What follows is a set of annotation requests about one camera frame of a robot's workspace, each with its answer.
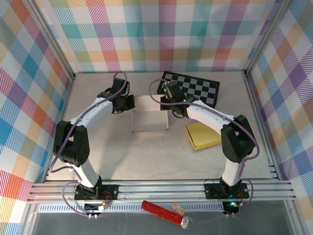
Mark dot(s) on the white paper box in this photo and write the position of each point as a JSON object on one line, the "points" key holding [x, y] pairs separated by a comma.
{"points": [[150, 117]]}

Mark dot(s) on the yellow paper box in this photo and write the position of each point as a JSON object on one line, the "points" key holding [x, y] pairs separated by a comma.
{"points": [[203, 137]]}

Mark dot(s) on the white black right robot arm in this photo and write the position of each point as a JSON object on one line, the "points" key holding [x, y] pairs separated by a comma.
{"points": [[210, 115]]}

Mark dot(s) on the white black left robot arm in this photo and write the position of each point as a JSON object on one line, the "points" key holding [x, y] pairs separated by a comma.
{"points": [[97, 110]]}

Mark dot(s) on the black controller box green light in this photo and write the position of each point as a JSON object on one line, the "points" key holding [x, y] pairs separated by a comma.
{"points": [[231, 206]]}

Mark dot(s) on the black grey chessboard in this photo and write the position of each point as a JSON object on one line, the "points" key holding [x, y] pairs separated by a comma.
{"points": [[200, 88]]}

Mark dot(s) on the small connector board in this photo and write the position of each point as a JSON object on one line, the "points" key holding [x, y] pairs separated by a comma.
{"points": [[97, 207]]}

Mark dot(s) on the red glitter microphone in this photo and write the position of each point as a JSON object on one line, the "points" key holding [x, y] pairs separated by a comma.
{"points": [[159, 210]]}

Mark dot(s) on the aluminium side rail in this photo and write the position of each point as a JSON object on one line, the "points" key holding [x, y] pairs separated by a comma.
{"points": [[260, 122]]}

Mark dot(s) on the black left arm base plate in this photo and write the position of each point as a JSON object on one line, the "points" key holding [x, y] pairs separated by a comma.
{"points": [[111, 191]]}

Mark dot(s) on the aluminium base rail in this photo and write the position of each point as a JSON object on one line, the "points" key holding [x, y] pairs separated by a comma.
{"points": [[159, 192]]}

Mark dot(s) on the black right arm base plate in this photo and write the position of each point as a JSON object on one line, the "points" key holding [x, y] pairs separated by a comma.
{"points": [[212, 192]]}

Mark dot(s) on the aluminium frame post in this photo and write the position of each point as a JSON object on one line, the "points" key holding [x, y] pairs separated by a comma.
{"points": [[51, 36], [265, 36]]}

